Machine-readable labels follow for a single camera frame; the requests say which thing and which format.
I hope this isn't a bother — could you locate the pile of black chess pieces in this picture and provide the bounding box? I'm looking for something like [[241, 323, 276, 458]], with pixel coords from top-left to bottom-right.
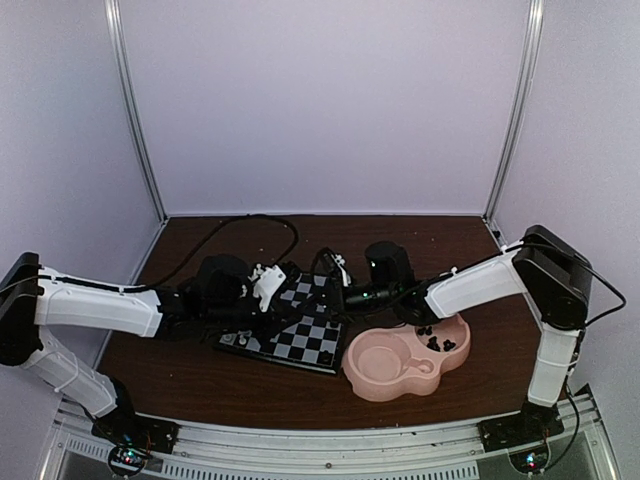
[[416, 326, 457, 352]]

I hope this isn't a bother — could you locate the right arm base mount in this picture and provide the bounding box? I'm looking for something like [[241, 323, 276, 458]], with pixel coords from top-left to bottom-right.
[[477, 413, 564, 452]]

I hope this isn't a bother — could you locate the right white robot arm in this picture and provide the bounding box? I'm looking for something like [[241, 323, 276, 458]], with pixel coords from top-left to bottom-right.
[[342, 225, 591, 442]]

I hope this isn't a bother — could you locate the pink double pet bowl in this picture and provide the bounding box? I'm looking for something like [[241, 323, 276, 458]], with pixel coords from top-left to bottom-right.
[[342, 315, 471, 402]]

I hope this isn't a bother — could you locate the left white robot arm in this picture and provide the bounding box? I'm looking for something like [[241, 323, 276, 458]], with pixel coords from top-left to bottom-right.
[[1, 252, 326, 444]]

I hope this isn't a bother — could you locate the aluminium frame post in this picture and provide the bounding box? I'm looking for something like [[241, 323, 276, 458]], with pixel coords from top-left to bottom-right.
[[483, 0, 545, 224], [104, 0, 168, 224]]

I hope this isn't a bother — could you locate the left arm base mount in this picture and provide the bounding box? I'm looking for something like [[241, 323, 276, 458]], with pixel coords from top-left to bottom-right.
[[91, 416, 179, 454]]

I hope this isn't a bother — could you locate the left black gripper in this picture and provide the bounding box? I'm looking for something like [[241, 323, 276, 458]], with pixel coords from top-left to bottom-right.
[[204, 293, 302, 346]]

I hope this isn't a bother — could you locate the left black cable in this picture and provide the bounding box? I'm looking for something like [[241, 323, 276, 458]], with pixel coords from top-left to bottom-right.
[[124, 213, 300, 296]]

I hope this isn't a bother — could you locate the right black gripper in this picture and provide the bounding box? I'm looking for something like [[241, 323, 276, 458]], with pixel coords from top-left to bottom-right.
[[297, 279, 398, 324]]

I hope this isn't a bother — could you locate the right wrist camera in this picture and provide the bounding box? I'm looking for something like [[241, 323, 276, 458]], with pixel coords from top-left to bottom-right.
[[320, 249, 352, 287]]

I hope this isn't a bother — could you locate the front aluminium rail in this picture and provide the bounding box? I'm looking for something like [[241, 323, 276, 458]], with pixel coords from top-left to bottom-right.
[[49, 389, 609, 480]]

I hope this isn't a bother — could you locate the left aluminium frame post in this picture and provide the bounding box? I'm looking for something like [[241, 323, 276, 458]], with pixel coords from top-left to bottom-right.
[[104, 0, 168, 224]]

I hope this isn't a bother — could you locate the right aluminium frame post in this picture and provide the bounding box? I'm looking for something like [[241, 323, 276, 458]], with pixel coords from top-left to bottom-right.
[[483, 0, 545, 224]]

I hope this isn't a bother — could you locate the black and white chessboard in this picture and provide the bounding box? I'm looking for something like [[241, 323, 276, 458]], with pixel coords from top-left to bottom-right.
[[214, 272, 346, 375]]

